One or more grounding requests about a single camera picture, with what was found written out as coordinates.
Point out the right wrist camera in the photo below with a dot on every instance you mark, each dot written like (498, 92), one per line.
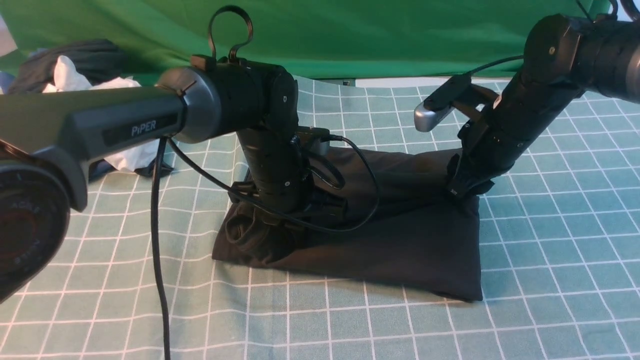
(459, 93)

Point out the blue crumpled garment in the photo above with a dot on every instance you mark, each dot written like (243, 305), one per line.
(138, 159)

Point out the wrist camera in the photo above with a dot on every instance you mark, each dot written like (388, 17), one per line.
(316, 139)
(459, 93)

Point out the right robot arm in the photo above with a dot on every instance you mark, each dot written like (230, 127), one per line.
(563, 58)

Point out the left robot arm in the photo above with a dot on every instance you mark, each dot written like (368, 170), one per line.
(48, 141)

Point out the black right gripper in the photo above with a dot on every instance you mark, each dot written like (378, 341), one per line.
(503, 132)

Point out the green checkered table mat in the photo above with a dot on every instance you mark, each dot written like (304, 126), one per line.
(559, 248)

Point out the dark gray long-sleeved shirt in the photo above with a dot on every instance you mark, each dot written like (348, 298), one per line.
(418, 236)

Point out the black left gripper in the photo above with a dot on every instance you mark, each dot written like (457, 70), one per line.
(287, 184)

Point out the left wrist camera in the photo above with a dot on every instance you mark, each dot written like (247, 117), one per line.
(316, 139)

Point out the green backdrop cloth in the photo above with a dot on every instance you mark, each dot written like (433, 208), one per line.
(311, 38)

